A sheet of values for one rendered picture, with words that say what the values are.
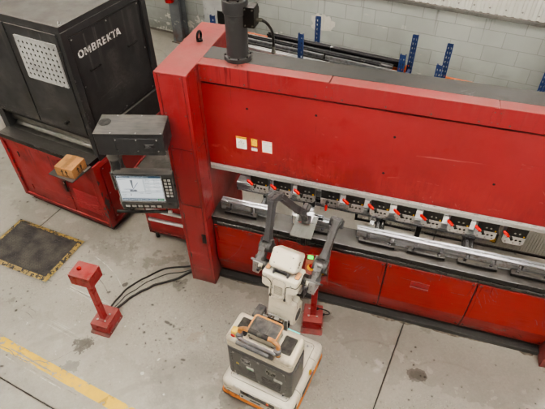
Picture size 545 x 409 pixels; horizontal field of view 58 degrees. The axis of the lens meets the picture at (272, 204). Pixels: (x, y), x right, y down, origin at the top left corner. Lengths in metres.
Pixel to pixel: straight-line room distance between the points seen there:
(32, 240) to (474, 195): 4.47
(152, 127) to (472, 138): 2.19
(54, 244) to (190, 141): 2.51
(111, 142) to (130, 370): 2.02
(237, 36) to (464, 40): 4.69
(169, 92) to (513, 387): 3.65
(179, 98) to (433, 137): 1.77
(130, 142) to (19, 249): 2.61
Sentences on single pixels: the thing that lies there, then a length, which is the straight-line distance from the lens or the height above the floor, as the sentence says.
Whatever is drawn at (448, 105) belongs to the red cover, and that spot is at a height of 2.27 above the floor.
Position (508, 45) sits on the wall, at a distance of 7.62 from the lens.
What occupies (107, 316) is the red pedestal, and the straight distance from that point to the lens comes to 4.84.
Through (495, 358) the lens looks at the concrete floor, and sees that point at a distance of 4.90.
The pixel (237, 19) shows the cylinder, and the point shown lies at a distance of 3.45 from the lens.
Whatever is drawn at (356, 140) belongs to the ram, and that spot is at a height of 1.87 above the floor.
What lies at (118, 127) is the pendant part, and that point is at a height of 1.95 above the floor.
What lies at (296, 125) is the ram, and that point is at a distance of 3.61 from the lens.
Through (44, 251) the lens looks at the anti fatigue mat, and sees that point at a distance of 5.77.
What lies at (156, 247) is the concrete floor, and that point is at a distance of 5.42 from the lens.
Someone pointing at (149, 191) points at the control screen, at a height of 1.43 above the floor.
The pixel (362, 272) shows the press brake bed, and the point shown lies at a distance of 4.36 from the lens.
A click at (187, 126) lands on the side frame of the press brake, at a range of 3.70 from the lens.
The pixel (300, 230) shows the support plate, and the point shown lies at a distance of 4.06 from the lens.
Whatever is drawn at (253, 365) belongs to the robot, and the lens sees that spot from 3.83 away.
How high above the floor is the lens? 3.95
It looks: 44 degrees down
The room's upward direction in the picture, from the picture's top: 1 degrees counter-clockwise
